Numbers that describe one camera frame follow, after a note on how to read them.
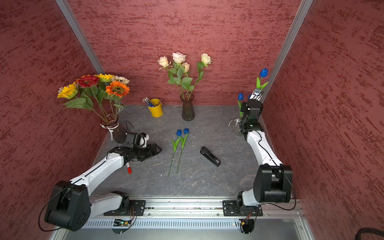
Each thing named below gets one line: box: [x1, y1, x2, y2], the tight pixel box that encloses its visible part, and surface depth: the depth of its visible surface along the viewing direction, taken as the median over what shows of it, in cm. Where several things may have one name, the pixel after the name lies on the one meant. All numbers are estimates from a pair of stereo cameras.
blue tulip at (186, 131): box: [176, 128, 190, 174], surface depth 101 cm
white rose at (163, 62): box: [157, 55, 183, 97], surface depth 87 cm
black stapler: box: [200, 146, 221, 167], surface depth 91 cm
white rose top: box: [171, 52, 187, 97], surface depth 87 cm
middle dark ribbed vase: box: [179, 92, 195, 122], surface depth 105 cm
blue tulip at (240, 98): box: [237, 92, 244, 117], surface depth 91 cm
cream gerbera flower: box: [112, 75, 130, 85], surface depth 80 cm
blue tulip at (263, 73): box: [256, 68, 269, 89], surface depth 74 cm
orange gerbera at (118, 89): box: [105, 81, 131, 98], surface depth 72 cm
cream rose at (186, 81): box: [181, 62, 195, 100], surface depth 94 cm
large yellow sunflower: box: [93, 73, 115, 91], surface depth 77 cm
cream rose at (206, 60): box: [188, 53, 212, 97], surface depth 93 cm
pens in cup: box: [142, 97, 156, 108], surface depth 105 cm
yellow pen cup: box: [148, 98, 164, 118], surface depth 113 cm
